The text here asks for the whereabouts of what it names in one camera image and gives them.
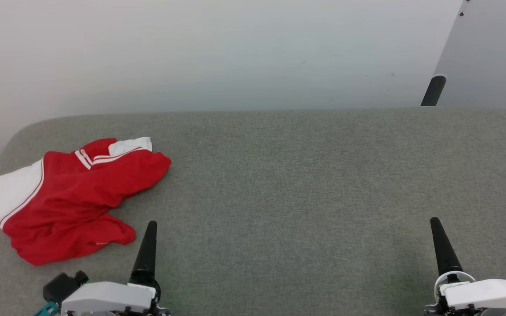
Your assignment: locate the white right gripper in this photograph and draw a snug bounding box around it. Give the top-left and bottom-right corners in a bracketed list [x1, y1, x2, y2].
[424, 216, 506, 316]

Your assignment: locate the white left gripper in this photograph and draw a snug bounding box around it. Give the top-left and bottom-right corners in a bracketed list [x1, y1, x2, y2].
[60, 220, 171, 316]

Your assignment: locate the red and white shirt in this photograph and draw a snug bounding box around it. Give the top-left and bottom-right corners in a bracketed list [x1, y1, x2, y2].
[0, 137, 172, 266]

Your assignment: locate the white door panel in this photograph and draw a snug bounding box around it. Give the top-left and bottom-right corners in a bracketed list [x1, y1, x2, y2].
[433, 0, 506, 117]

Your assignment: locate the teal cable connector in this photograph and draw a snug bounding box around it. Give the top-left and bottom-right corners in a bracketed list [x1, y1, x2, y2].
[33, 302, 59, 316]

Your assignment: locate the dark upright post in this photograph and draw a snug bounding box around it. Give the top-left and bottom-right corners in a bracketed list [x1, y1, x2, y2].
[420, 75, 447, 107]

